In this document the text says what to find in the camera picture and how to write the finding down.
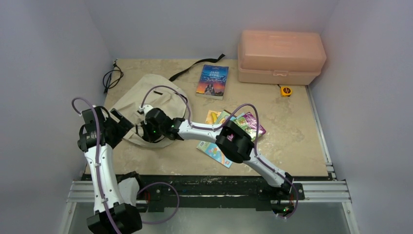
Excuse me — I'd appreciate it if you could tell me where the beige canvas backpack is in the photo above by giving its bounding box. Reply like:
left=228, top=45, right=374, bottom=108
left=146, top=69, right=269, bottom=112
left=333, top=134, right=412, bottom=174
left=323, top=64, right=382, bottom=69
left=112, top=74, right=191, bottom=148

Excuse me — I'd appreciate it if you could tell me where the light blue cartoon activity book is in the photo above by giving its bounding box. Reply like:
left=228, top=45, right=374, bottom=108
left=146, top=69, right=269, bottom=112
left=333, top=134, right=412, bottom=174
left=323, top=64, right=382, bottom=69
left=196, top=110, right=233, bottom=168

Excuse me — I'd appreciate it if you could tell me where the purple Treehouse paperback book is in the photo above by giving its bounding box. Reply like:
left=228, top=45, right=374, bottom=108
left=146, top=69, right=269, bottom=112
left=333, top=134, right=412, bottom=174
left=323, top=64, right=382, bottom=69
left=233, top=112, right=266, bottom=141

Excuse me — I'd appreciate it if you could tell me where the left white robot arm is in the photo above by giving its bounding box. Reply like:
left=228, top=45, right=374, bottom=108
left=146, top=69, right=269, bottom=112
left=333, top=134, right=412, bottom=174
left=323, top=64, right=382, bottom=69
left=77, top=106, right=145, bottom=234

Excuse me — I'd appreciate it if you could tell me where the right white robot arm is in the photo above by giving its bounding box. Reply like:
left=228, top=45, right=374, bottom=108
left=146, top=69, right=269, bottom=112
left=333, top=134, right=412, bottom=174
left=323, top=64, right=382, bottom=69
left=137, top=105, right=298, bottom=198

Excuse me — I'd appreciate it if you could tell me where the orange banana picture card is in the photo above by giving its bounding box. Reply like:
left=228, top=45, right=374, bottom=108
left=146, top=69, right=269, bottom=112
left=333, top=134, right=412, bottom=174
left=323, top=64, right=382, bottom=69
left=205, top=110, right=221, bottom=125

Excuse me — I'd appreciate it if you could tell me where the Jane Eyre paperback book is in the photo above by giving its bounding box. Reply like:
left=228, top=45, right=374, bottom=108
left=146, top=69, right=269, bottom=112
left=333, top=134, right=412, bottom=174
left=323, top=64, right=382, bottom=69
left=196, top=65, right=229, bottom=100

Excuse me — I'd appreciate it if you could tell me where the yellow tape measure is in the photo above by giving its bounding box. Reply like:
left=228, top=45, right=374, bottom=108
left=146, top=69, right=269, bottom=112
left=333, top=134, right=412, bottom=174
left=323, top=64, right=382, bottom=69
left=280, top=86, right=292, bottom=97

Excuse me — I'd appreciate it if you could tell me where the pink plastic storage box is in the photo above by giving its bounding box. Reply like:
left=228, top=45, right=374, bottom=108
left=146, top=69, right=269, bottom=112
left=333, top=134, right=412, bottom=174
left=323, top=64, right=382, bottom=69
left=238, top=30, right=326, bottom=85

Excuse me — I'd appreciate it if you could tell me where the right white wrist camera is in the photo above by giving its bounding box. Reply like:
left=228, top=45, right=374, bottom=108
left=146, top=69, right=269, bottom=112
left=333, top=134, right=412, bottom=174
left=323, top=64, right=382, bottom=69
left=137, top=104, right=153, bottom=116

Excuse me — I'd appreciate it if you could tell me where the black coiled cable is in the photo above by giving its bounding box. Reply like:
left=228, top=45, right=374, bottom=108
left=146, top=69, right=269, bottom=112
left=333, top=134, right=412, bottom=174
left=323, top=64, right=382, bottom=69
left=102, top=60, right=124, bottom=94

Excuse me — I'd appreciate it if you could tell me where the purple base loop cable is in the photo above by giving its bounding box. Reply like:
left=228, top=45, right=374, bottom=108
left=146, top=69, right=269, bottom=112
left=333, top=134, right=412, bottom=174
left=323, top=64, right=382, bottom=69
left=135, top=181, right=180, bottom=225

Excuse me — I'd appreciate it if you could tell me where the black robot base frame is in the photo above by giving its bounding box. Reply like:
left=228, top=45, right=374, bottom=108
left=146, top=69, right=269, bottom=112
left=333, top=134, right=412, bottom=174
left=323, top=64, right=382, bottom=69
left=115, top=172, right=305, bottom=214

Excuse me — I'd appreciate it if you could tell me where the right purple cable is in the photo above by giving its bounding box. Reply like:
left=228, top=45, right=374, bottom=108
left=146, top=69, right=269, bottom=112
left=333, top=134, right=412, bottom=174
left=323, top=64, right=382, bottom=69
left=140, top=85, right=300, bottom=219

